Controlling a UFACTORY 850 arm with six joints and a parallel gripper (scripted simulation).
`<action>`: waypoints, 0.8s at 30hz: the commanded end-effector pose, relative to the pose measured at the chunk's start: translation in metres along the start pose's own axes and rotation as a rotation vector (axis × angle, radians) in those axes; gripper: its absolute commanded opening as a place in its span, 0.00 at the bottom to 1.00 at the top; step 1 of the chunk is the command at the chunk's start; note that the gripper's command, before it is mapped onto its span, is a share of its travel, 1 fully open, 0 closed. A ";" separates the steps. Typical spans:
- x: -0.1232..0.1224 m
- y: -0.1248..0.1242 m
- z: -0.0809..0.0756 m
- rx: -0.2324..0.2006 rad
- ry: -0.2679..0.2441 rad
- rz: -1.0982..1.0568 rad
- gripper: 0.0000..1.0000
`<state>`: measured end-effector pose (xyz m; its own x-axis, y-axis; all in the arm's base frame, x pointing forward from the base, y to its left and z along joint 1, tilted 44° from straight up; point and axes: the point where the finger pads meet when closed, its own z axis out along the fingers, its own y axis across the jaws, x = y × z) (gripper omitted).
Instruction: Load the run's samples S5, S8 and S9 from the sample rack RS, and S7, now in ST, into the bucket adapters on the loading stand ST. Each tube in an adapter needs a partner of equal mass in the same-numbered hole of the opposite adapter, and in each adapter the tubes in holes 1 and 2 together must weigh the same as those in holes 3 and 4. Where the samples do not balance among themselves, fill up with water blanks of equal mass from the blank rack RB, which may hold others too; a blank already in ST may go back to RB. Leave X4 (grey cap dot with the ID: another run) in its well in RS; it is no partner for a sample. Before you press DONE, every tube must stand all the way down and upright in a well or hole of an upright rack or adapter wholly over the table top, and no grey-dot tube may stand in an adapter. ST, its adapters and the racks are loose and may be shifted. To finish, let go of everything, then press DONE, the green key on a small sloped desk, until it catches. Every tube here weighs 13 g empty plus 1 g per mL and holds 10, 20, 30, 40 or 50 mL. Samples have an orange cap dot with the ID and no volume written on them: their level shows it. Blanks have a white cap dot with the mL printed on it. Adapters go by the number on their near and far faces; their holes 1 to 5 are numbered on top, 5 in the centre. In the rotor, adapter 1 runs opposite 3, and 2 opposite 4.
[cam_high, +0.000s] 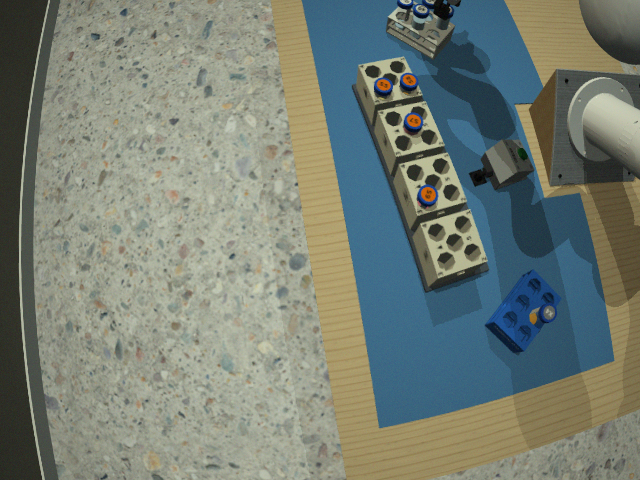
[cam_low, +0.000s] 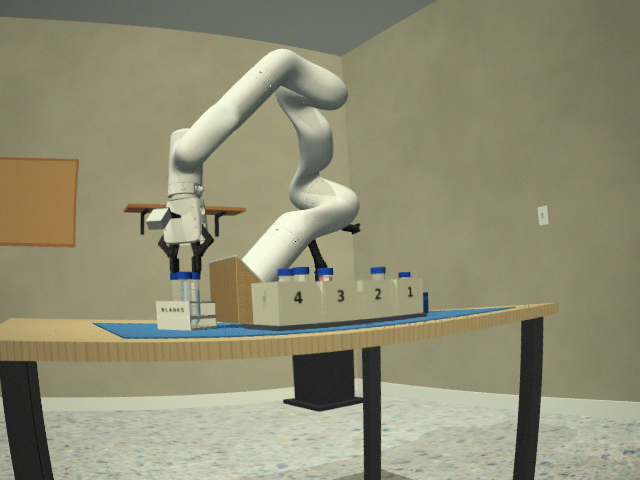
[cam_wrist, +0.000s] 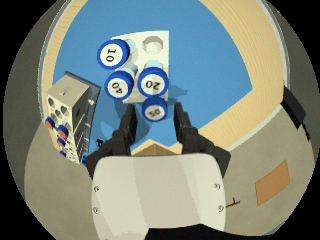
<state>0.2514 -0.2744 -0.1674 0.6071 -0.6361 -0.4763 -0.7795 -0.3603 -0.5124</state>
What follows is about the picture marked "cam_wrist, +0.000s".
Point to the blue bench mat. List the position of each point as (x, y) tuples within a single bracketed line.
[(207, 73)]

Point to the sample tube with blue cap and orange dot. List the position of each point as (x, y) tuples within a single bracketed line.
[(61, 141)]

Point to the beige tube rack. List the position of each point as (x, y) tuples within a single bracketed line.
[(140, 57)]

